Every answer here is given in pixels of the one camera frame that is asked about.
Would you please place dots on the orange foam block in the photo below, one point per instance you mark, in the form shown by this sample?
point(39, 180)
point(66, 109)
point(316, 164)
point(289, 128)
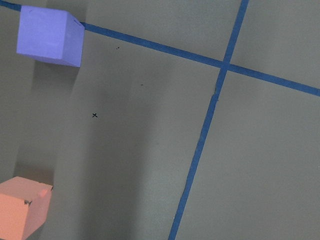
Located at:
point(24, 206)

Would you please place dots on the purple foam block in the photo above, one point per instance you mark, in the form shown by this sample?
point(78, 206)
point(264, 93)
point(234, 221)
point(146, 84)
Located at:
point(50, 36)

